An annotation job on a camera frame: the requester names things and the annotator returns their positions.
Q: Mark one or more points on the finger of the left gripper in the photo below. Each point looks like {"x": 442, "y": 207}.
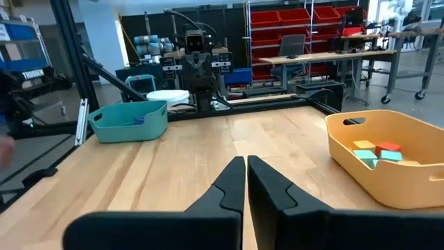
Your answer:
{"x": 204, "y": 60}
{"x": 194, "y": 60}

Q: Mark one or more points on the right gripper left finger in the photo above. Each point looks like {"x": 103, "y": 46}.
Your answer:
{"x": 194, "y": 229}

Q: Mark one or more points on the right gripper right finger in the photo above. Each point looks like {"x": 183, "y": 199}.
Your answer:
{"x": 312, "y": 229}

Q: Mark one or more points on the light blue small cube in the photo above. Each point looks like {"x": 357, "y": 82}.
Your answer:
{"x": 364, "y": 155}
{"x": 391, "y": 155}

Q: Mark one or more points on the orange small cube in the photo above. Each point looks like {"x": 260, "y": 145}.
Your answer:
{"x": 363, "y": 144}

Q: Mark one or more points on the red-orange small cube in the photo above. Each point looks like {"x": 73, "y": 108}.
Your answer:
{"x": 388, "y": 146}

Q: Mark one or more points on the grey-blue jointed robot arm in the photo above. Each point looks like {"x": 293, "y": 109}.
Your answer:
{"x": 152, "y": 43}

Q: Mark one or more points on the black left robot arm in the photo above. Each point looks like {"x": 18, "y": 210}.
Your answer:
{"x": 203, "y": 100}

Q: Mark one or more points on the black labelled plate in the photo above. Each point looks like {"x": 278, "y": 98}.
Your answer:
{"x": 171, "y": 64}
{"x": 222, "y": 62}

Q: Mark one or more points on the white round bucket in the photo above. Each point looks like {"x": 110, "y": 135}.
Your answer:
{"x": 168, "y": 96}

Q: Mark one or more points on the blue plastic crate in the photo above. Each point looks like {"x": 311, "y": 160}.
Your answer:
{"x": 238, "y": 76}

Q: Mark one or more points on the black partition screen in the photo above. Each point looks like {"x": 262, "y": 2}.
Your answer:
{"x": 229, "y": 27}

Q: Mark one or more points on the light blue framed box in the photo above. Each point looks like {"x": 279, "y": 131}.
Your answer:
{"x": 141, "y": 85}

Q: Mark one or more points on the teal plastic bin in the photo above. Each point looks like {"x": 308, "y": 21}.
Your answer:
{"x": 132, "y": 132}

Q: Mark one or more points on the grey office chair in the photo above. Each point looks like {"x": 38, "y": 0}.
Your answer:
{"x": 292, "y": 45}

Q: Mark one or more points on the yellow plastic bin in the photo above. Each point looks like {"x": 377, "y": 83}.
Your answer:
{"x": 399, "y": 187}

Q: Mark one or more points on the red bin storage rack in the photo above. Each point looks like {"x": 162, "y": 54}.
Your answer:
{"x": 295, "y": 17}

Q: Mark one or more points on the silver aluminium extrusion piece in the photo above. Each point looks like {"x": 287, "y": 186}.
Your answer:
{"x": 82, "y": 121}

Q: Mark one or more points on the wooden top workbench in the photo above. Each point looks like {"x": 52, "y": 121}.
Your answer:
{"x": 329, "y": 56}
{"x": 416, "y": 33}

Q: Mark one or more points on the black computer monitor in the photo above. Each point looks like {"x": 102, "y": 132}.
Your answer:
{"x": 354, "y": 16}

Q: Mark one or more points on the blue bin storage rack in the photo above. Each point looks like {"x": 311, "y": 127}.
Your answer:
{"x": 21, "y": 45}

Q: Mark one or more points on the person's hand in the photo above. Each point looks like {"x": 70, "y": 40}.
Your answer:
{"x": 6, "y": 151}

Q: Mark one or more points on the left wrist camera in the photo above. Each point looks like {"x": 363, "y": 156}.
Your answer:
{"x": 194, "y": 41}

